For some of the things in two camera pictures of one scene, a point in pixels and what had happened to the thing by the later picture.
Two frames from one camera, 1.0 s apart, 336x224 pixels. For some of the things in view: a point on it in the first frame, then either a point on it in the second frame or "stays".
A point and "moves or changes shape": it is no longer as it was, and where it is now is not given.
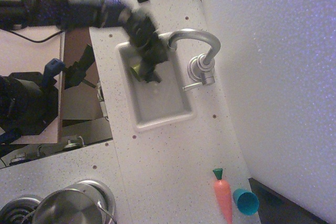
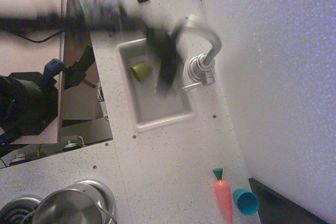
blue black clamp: x=73 y=74 stays
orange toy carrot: x=223 y=193 stays
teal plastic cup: x=247 y=203 stays
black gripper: x=142 y=32 to x=164 y=45
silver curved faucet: x=200 y=67 moves or changes shape
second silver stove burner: x=16 y=210 stays
